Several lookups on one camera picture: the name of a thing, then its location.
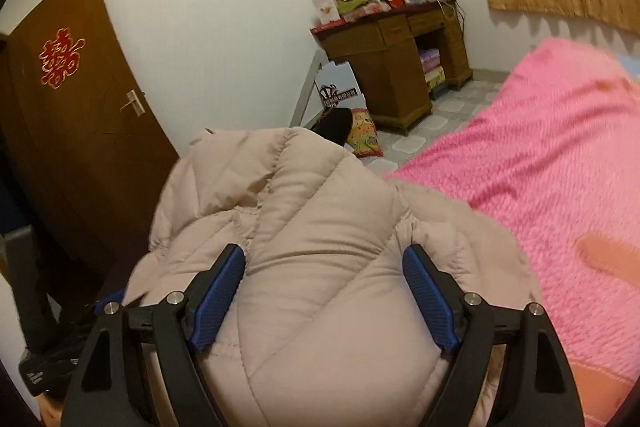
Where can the dark grey upright stand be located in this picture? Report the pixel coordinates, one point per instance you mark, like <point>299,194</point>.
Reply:
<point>27,287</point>

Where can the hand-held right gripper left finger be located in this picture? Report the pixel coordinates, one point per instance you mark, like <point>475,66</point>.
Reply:
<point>220,307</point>

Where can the grey leaning board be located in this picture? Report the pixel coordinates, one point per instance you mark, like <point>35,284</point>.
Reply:
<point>305,92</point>

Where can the stack of pastel packets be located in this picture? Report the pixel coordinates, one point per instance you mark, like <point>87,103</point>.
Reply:
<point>432,72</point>

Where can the beige puffer jacket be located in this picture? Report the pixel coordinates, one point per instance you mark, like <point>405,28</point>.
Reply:
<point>310,257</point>

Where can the white printed paper bag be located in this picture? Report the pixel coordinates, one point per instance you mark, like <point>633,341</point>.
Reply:
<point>340,82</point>

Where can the black blurred object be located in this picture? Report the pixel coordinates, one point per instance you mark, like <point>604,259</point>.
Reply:
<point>336,124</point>

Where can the brown wooden door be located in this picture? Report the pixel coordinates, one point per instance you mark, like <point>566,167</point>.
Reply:
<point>75,147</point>

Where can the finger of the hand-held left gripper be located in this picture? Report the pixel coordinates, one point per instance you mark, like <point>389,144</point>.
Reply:
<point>107,302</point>

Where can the brown wooden desk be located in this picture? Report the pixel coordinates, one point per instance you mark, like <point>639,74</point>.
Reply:
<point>390,72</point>

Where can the white greeting card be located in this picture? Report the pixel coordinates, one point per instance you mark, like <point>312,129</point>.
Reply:
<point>322,7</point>

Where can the green packaged goods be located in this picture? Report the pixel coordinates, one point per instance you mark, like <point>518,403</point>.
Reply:
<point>360,7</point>

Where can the red paper door ornament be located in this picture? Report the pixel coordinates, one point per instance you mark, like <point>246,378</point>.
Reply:
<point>61,57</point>

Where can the bed with pink blanket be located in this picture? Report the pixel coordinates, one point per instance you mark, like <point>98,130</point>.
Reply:
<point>540,157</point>

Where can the colourful floral bag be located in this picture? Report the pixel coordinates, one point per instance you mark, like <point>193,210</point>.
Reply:
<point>365,134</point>

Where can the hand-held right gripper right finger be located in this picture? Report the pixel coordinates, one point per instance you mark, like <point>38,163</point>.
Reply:
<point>430,302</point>

